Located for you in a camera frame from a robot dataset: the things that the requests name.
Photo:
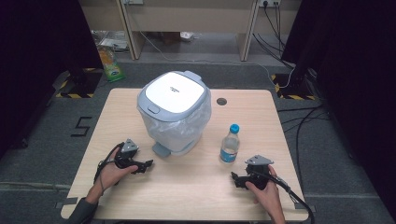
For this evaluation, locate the white trash bin lid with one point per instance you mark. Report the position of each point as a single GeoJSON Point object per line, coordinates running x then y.
{"type": "Point", "coordinates": [34, 62]}

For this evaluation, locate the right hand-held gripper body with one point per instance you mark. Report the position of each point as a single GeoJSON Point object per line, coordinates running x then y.
{"type": "Point", "coordinates": [258, 160]}

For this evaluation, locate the yellow green snack packet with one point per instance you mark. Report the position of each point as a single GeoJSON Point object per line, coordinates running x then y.
{"type": "Point", "coordinates": [111, 67]}

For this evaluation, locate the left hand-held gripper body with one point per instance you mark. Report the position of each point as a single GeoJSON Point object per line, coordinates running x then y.
{"type": "Point", "coordinates": [129, 146]}

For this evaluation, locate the person's right hand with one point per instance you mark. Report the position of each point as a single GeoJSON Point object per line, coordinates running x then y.
{"type": "Point", "coordinates": [268, 196]}

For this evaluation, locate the clear plastic bags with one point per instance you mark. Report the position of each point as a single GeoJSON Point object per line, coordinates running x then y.
{"type": "Point", "coordinates": [109, 39]}

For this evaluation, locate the person's left hand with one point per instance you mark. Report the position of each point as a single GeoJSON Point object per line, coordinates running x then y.
{"type": "Point", "coordinates": [109, 174]}

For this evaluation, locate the clear water bottle blue cap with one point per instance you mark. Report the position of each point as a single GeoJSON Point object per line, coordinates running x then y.
{"type": "Point", "coordinates": [229, 150]}

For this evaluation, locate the black curtain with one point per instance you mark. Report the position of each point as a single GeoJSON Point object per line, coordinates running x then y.
{"type": "Point", "coordinates": [358, 77]}

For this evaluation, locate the stand base with hazard tape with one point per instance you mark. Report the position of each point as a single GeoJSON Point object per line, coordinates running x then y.
{"type": "Point", "coordinates": [79, 88]}
{"type": "Point", "coordinates": [292, 90]}

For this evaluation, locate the white bag under desk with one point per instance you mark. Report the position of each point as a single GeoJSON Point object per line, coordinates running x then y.
{"type": "Point", "coordinates": [187, 35]}

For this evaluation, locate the white grey pedal trash bin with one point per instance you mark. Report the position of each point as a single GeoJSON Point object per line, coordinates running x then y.
{"type": "Point", "coordinates": [174, 93]}

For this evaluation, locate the white wall socket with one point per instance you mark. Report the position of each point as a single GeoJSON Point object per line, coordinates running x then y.
{"type": "Point", "coordinates": [269, 2]}

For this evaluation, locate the beige desk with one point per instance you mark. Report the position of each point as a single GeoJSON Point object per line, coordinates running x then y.
{"type": "Point", "coordinates": [190, 18]}

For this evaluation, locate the clear plastic bin liner bag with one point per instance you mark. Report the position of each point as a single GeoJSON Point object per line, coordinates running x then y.
{"type": "Point", "coordinates": [182, 132]}

